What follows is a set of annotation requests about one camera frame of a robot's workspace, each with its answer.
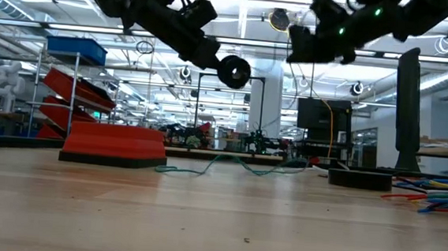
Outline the black ceiling cable reel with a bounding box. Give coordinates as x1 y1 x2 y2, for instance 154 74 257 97
268 7 293 33

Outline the green cable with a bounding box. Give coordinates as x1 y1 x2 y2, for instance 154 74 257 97
0 133 448 182

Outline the white round pillar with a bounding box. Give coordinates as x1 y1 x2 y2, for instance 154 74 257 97
247 57 286 140

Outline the black upright post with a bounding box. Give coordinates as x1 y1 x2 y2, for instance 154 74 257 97
390 46 430 173

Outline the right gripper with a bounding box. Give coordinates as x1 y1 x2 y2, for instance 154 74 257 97
285 0 395 71

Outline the metal rack with red bins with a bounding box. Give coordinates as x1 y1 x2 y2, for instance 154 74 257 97
24 47 121 144

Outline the black flat reel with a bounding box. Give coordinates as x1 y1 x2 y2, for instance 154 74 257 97
327 167 394 193

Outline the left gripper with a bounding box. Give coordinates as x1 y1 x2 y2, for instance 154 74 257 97
133 0 233 73

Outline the bundle of coloured wires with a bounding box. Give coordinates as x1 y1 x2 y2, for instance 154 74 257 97
379 170 448 220

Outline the yellow cable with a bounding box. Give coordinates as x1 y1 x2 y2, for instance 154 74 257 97
258 11 343 160

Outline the wooden side table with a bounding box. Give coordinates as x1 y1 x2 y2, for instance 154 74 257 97
413 141 448 176

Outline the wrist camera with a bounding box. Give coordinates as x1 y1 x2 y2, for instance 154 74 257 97
174 0 221 33
308 0 349 30

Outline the blue plastic bin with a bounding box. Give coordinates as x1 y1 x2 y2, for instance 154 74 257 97
45 34 110 67

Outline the white cord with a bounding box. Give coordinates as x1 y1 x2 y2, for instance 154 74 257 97
283 157 351 179

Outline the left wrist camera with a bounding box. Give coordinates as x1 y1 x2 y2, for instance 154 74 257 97
174 0 221 33

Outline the black bench robot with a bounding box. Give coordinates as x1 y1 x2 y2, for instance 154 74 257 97
241 127 289 157

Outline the red box with black base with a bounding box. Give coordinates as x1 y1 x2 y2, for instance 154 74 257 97
58 120 170 172

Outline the black plastic spool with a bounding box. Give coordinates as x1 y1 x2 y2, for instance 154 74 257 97
215 53 253 92

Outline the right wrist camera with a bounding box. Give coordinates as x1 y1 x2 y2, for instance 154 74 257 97
308 0 349 30

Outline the black monitor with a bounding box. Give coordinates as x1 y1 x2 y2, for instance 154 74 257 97
294 96 355 144

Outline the black frame stand with camera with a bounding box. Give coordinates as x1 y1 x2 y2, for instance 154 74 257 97
192 70 267 144

